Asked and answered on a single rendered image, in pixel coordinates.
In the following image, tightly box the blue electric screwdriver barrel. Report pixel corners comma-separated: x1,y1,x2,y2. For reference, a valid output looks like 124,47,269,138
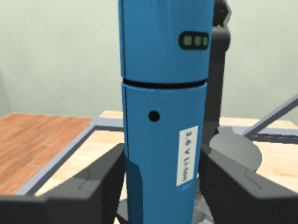
118,0,214,224

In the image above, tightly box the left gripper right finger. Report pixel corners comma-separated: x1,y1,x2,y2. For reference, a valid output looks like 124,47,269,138
198,143,298,224

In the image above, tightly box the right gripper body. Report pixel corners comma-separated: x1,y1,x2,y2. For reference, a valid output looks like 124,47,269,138
116,193,210,224

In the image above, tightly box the dark grey diagonal metal strut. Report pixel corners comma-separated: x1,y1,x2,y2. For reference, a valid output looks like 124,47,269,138
242,94,298,136

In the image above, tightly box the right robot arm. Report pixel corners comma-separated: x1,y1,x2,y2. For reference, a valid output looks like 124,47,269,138
192,0,263,224

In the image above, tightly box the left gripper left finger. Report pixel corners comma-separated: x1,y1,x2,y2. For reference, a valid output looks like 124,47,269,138
0,143,125,224

